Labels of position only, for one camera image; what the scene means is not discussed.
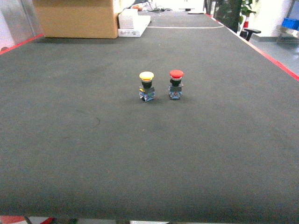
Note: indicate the dark grey table mat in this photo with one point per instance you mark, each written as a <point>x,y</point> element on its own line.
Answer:
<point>77,141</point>

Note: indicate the white flat box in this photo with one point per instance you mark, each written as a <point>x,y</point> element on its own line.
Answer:
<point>131,24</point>

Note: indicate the brown cardboard box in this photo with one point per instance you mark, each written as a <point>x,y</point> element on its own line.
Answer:
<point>97,19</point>

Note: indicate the black office chair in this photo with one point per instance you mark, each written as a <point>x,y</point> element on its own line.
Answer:
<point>246,33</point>

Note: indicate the green potted plant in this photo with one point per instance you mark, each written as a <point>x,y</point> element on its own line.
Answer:
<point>245,12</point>

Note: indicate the red white traffic cone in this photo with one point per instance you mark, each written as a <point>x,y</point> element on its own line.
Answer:
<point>25,220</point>

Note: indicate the yellow push button switch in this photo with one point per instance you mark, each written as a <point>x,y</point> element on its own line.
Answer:
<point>146,91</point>

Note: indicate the red push button switch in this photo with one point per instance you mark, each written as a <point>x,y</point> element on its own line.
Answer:
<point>176,85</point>

